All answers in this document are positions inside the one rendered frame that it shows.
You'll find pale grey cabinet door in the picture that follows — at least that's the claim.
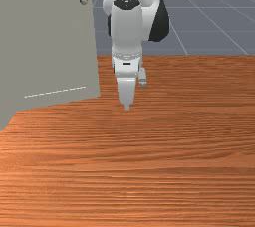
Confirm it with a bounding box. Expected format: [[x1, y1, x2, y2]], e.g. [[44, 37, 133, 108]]
[[0, 0, 102, 131]]

